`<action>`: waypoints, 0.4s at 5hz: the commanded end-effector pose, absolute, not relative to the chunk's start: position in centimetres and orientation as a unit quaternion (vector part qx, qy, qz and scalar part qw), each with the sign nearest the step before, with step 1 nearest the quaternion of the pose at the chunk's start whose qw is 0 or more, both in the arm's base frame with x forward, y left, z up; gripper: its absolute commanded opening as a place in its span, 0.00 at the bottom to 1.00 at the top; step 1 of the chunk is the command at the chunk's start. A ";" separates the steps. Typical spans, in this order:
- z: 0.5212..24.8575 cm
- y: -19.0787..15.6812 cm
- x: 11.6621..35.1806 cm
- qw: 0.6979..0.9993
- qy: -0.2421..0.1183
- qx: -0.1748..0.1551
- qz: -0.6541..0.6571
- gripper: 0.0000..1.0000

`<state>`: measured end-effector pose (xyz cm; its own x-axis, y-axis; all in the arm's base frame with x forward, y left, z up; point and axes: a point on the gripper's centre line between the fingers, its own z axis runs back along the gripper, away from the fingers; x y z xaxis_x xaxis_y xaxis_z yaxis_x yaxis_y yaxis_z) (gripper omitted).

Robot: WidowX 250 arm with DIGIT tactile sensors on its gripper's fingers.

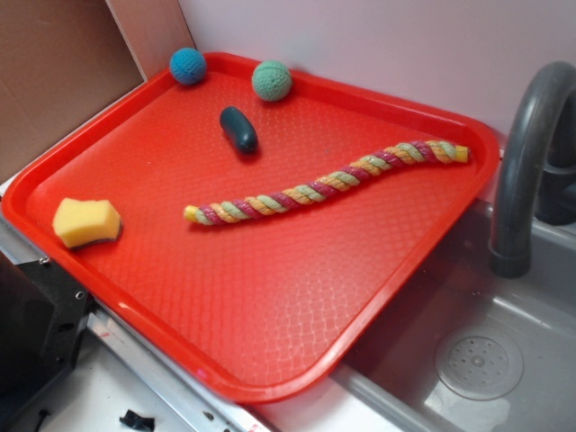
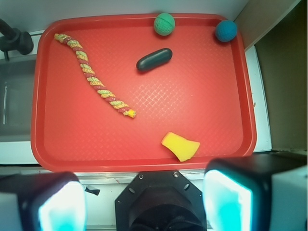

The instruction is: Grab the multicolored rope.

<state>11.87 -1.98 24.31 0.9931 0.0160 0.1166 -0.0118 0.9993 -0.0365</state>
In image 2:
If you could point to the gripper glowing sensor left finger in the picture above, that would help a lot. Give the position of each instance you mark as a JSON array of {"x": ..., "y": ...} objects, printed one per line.
[{"x": 42, "y": 202}]

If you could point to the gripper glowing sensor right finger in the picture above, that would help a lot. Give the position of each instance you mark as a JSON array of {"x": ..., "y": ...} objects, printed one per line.
[{"x": 260, "y": 192}]

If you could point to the yellow sponge piece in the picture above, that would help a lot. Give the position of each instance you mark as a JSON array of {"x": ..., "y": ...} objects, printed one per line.
[{"x": 182, "y": 148}]

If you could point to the red plastic tray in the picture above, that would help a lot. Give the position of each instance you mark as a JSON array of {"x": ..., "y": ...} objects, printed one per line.
[{"x": 93, "y": 111}]

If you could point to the metal sink basin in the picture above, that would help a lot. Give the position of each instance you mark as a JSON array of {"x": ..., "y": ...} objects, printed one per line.
[{"x": 16, "y": 95}]

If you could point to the blue foam ball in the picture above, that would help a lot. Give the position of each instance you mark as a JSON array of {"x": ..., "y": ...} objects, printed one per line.
[{"x": 226, "y": 31}]

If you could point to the black oblong capsule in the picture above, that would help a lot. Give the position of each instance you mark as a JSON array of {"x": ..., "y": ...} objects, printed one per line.
[{"x": 154, "y": 59}]

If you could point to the green foam ball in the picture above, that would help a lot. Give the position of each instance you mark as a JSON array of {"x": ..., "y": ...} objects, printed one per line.
[{"x": 164, "y": 24}]

